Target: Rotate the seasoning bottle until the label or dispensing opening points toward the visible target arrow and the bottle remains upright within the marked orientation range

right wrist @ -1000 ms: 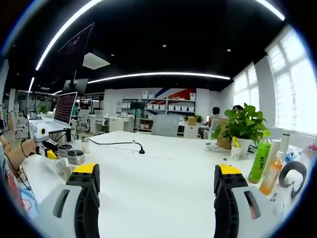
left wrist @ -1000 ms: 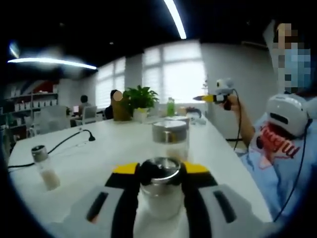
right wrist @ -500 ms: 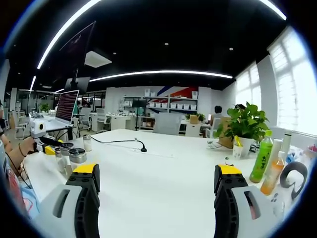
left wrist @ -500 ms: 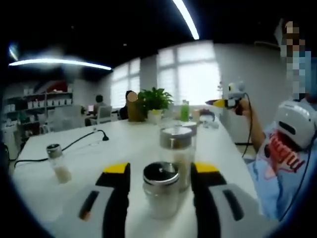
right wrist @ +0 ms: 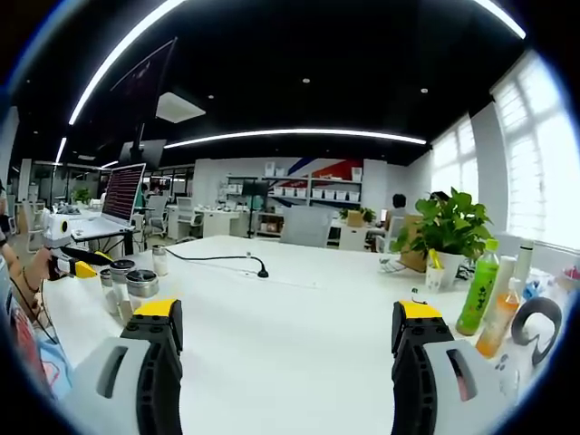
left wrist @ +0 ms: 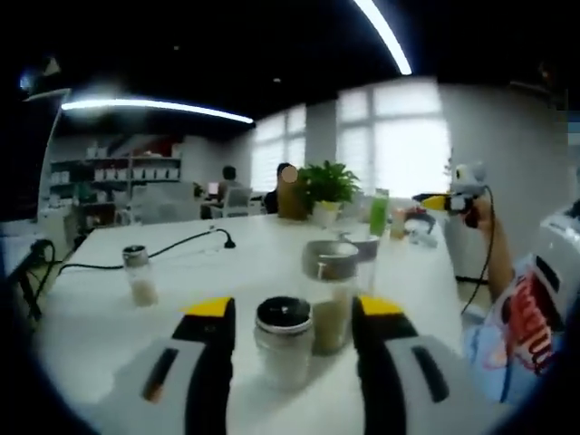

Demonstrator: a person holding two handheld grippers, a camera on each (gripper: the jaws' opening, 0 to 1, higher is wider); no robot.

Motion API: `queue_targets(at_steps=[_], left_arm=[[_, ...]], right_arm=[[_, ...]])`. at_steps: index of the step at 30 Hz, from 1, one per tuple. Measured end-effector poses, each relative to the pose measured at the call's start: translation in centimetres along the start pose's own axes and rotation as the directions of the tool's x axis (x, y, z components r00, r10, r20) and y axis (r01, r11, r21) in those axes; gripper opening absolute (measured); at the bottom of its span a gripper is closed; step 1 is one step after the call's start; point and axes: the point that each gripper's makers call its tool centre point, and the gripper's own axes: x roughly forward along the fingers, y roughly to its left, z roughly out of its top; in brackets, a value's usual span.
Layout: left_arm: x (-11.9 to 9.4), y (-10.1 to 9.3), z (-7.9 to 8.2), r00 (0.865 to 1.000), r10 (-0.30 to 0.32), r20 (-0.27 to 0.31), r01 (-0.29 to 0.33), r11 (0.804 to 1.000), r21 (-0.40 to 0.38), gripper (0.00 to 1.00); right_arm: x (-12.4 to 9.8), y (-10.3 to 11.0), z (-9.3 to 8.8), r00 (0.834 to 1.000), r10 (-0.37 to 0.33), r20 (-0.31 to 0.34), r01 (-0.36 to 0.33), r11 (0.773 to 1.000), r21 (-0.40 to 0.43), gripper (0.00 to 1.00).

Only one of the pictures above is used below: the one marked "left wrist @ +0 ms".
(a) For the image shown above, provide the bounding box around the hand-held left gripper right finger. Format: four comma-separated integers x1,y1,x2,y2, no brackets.
352,295,495,435

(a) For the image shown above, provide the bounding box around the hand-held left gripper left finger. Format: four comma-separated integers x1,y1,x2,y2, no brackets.
106,296,237,435

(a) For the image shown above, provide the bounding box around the tall brown-filled seasoning bottle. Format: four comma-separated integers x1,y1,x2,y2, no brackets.
302,239,360,357

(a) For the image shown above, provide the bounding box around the tall pale-filled seasoning bottle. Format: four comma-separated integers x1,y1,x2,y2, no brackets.
346,234,381,294

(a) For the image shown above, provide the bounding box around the orange drink bottle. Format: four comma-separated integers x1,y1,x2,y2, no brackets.
390,208,407,240

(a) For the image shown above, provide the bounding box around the green drink bottle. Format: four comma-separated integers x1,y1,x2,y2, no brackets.
370,188,391,237

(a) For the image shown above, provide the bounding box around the person's right hand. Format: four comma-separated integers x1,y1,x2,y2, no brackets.
464,197,498,237

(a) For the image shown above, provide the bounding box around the black headset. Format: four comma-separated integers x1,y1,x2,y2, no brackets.
404,212,439,248

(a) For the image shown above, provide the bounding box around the large bright window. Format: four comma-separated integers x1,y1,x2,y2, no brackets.
251,108,307,194
337,83,452,198

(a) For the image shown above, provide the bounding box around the green potted plant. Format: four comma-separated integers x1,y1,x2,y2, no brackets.
294,160,363,226

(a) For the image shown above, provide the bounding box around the white chest-worn device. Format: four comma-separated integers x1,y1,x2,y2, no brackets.
536,203,580,332

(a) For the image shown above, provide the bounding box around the white office chair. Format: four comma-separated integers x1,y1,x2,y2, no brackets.
221,187,254,218

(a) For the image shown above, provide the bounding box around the brown paper bag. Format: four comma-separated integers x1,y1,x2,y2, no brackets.
276,183,310,222

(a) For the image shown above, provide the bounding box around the grey mesh office chair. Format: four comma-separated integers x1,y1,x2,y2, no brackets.
129,183,203,224

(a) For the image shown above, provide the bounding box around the white storage shelf unit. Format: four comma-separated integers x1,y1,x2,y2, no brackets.
47,142,185,218

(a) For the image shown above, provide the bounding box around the straight ceiling light strip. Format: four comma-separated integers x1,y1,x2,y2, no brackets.
61,99,255,124

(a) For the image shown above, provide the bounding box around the black power cable with plug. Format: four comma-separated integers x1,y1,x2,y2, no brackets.
27,227,237,277

